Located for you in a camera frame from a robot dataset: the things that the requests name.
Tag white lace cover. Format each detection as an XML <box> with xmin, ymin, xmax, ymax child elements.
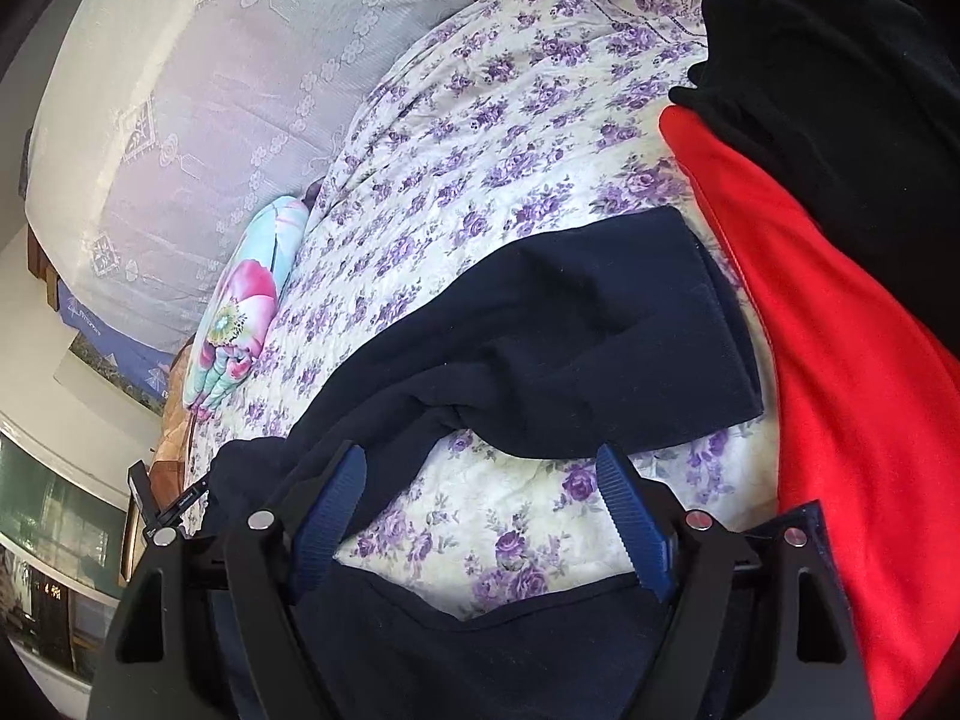
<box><xmin>19</xmin><ymin>0</ymin><xmax>473</xmax><ymax>361</ymax></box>

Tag light blue floral pillow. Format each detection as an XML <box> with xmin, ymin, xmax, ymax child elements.
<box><xmin>184</xmin><ymin>195</ymin><xmax>312</xmax><ymax>421</ymax></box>

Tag red cloth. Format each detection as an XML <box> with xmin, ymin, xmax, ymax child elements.
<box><xmin>658</xmin><ymin>105</ymin><xmax>960</xmax><ymax>720</ymax></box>

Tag black cloth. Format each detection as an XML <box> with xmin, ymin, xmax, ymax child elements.
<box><xmin>667</xmin><ymin>0</ymin><xmax>960</xmax><ymax>361</ymax></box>

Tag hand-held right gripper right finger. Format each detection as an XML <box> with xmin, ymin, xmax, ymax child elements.
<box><xmin>596</xmin><ymin>442</ymin><xmax>875</xmax><ymax>720</ymax></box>

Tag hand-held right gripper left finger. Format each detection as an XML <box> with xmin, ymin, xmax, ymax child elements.
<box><xmin>88</xmin><ymin>441</ymin><xmax>368</xmax><ymax>720</ymax></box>

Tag blue wall poster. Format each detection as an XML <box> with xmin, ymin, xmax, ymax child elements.
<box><xmin>58</xmin><ymin>283</ymin><xmax>177</xmax><ymax>410</ymax></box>

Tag purple floral bed sheet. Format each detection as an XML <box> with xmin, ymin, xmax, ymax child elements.
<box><xmin>180</xmin><ymin>0</ymin><xmax>781</xmax><ymax>623</ymax></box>

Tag navy blue pants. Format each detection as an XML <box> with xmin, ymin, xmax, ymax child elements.
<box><xmin>199</xmin><ymin>206</ymin><xmax>833</xmax><ymax>720</ymax></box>

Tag green window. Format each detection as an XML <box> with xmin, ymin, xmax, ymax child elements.
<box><xmin>0</xmin><ymin>427</ymin><xmax>128</xmax><ymax>616</ymax></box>

